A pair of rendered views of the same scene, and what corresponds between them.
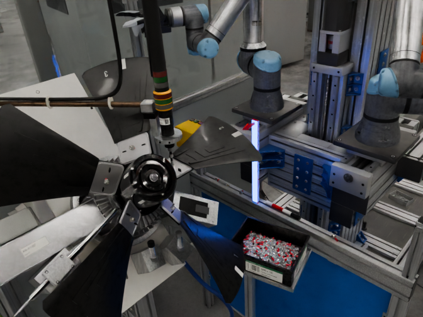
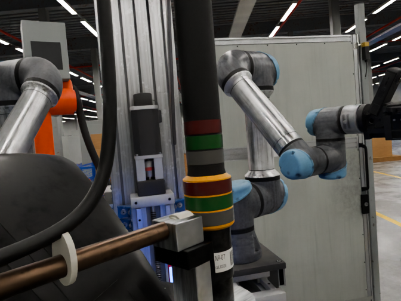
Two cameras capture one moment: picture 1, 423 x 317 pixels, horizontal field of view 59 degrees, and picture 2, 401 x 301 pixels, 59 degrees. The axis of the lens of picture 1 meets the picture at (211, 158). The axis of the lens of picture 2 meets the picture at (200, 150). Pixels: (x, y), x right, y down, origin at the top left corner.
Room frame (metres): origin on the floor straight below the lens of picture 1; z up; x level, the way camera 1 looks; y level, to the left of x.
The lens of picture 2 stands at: (0.67, 0.37, 1.44)
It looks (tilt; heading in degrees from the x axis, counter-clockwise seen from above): 3 degrees down; 302
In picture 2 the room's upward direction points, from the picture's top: 5 degrees counter-clockwise
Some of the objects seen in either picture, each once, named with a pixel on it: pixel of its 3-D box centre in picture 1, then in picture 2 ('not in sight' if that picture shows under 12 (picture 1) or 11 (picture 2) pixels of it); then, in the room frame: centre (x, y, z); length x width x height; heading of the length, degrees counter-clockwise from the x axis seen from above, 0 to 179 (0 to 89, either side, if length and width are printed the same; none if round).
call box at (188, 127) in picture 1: (198, 138); not in sight; (1.30, 0.05, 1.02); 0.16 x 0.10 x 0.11; 43
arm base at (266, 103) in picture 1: (266, 95); not in sight; (1.53, -0.26, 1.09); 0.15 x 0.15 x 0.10
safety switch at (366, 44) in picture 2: not in sight; (361, 60); (0.96, -2.21, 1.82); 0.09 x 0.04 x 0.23; 43
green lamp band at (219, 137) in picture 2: (160, 78); (203, 141); (0.84, 0.10, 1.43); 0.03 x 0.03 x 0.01
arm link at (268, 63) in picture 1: (266, 68); not in sight; (1.54, -0.26, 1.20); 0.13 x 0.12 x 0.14; 18
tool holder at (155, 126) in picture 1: (162, 120); (206, 264); (0.84, 0.11, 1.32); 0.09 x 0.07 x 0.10; 78
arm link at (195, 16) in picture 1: (193, 15); not in sight; (1.58, 0.03, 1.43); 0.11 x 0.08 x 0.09; 108
